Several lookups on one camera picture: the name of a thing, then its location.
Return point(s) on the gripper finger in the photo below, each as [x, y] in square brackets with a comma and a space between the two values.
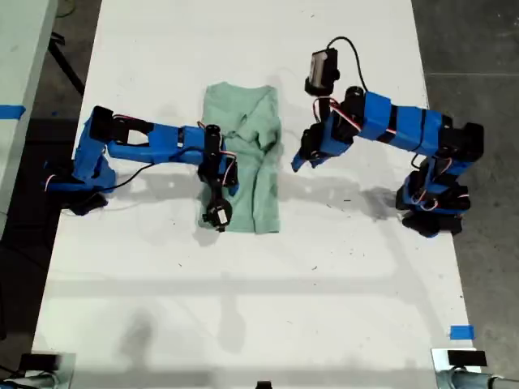
[235, 189]
[299, 161]
[317, 161]

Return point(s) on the black stand leg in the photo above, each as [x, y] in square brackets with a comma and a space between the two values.
[65, 63]

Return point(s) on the pale side table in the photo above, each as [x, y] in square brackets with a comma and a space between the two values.
[20, 48]

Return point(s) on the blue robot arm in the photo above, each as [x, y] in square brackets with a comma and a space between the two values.
[405, 125]
[154, 142]

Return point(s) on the short blue tape strip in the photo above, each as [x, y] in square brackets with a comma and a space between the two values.
[462, 332]

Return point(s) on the silver metal plate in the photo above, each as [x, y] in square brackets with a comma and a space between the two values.
[69, 364]
[439, 358]

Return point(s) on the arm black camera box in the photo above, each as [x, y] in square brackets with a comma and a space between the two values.
[221, 216]
[322, 69]

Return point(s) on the grey stand clamp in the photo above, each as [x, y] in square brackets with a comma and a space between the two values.
[28, 381]
[470, 380]

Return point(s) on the pale green t-shirt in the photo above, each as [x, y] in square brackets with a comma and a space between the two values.
[263, 194]

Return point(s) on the arm camera stalk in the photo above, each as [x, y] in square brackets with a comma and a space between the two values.
[215, 190]
[322, 101]

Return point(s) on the small black box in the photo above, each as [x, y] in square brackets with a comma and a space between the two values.
[466, 358]
[40, 362]

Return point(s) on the long blue tape strip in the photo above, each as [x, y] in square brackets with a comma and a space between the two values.
[10, 111]

